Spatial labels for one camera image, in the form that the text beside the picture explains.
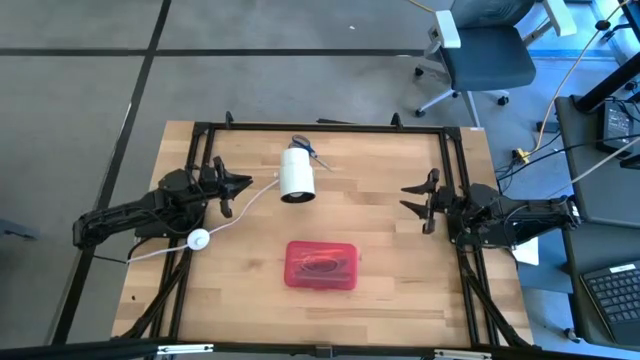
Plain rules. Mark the black metal table frame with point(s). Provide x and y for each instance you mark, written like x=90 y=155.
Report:
x=325 y=127

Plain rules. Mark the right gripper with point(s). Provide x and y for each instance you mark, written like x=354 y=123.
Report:
x=445 y=205

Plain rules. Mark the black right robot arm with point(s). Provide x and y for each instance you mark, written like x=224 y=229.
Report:
x=525 y=220

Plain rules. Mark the white paper sheet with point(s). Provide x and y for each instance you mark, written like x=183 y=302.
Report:
x=527 y=252

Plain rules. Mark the black laptop keyboard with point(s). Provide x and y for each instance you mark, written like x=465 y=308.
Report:
x=617 y=300

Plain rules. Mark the white cylindrical camera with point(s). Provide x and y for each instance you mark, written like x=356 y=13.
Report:
x=297 y=172

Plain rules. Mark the grey white office chair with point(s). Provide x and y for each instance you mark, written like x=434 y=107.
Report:
x=487 y=60

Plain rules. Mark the black desk leg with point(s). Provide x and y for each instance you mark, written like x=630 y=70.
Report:
x=607 y=87

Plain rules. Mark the black power adapter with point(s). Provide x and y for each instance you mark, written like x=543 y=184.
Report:
x=615 y=125

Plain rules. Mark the pink translucent supply box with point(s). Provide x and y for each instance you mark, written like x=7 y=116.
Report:
x=322 y=265

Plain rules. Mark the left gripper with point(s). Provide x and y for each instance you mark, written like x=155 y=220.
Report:
x=210 y=185

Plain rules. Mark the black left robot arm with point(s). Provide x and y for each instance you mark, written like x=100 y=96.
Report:
x=130 y=215

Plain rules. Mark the grey desk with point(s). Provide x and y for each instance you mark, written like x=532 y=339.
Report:
x=575 y=280
x=590 y=190

